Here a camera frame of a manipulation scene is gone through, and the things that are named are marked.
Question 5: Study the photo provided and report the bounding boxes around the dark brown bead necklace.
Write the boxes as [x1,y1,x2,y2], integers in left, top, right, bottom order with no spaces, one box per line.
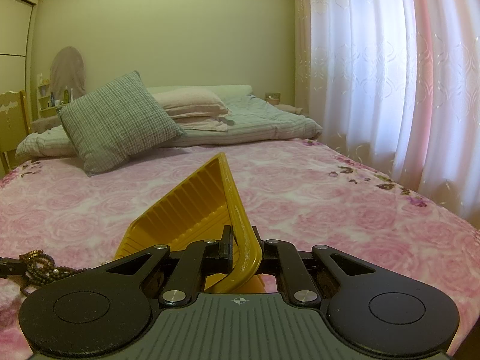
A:
[17,248,86,296]

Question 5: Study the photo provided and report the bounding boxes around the yellow plastic tray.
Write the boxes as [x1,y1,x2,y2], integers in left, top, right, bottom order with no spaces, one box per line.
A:
[114,153,265,293]

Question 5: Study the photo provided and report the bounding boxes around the pink floral bed blanket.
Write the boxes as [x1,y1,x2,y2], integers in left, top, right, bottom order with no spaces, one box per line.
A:
[1,140,479,357]

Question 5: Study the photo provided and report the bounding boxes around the grey folded quilt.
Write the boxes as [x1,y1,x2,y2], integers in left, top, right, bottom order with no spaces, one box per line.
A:
[16,95,322,163]

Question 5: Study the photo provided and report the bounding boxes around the cream wooden chair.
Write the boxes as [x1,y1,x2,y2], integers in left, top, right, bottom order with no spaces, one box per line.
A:
[0,90,30,177]

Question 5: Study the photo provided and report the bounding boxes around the folded pink towels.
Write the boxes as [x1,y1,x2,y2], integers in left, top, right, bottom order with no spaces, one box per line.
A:
[153,88,230,132]

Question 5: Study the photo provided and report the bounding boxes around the cream shelf with items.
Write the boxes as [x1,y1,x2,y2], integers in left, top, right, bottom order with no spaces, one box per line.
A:
[36,71,75,119]

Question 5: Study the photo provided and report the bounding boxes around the grey checked cushion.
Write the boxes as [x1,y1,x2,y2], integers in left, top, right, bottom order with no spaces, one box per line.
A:
[58,71,185,175]

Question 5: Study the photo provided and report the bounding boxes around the covered standing fan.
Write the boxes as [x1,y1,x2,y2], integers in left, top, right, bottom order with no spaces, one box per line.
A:
[49,46,86,100]

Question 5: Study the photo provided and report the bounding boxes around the white pink curtain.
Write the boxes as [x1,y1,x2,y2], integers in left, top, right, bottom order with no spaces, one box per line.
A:
[295,0,479,225]

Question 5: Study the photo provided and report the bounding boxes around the cream wardrobe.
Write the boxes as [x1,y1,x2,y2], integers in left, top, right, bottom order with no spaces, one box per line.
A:
[0,0,48,97]

